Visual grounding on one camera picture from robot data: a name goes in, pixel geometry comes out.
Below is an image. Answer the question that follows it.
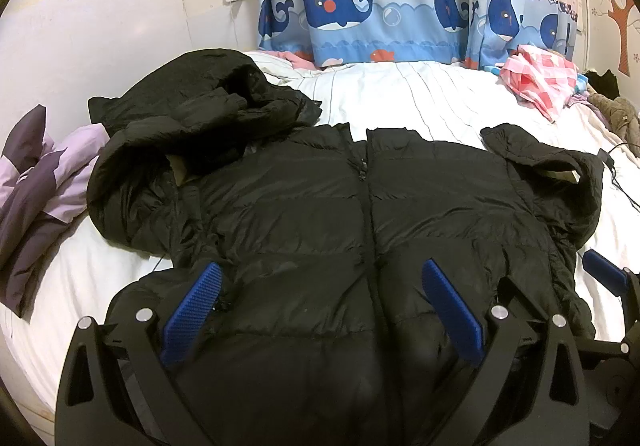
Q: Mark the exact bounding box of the black puffer jacket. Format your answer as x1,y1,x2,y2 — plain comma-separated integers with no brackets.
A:
88,120,603,445

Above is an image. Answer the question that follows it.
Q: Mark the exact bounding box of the brown fur-trimmed coat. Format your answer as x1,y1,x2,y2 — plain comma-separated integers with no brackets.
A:
587,86,640,157

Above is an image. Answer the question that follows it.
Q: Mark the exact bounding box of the pink checkered cloth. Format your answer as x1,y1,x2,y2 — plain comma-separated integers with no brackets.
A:
499,45,578,123

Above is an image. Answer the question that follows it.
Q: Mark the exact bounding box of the black fleece garment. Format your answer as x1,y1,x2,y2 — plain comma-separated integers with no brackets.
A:
88,49,321,135

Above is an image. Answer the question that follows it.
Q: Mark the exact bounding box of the black charger cable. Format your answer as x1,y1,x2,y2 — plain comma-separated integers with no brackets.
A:
596,139,640,214

